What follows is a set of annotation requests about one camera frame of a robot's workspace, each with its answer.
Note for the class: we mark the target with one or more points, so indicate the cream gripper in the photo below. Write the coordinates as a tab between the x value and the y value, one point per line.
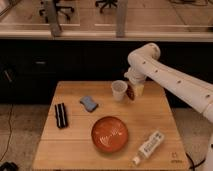
137	90

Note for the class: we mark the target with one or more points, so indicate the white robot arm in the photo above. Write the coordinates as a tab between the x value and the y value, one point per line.
196	93

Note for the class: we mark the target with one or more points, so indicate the orange ceramic bowl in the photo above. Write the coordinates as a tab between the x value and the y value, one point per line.
109	134

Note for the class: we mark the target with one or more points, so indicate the dark red brown object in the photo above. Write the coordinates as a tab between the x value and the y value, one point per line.
130	93

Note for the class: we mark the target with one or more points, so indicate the blue sponge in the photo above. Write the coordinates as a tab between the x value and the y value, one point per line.
89	104

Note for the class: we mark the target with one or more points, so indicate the white plastic bottle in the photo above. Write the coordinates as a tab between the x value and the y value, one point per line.
147	148

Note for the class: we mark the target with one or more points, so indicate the black office chair right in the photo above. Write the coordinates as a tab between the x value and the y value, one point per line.
105	3

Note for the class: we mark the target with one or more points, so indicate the black office chair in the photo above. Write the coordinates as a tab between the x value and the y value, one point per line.
58	8
105	3

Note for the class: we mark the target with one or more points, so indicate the black office chair left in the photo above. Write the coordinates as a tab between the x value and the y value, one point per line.
58	8

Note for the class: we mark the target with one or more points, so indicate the black device on floor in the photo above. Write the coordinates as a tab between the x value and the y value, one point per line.
9	166

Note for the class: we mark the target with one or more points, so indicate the grey metal post right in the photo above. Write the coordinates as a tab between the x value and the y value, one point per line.
121	18

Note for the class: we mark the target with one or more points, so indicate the grey metal post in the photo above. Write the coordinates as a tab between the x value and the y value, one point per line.
52	18
121	18

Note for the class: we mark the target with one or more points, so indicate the grey metal post left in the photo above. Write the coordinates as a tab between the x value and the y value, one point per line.
52	18

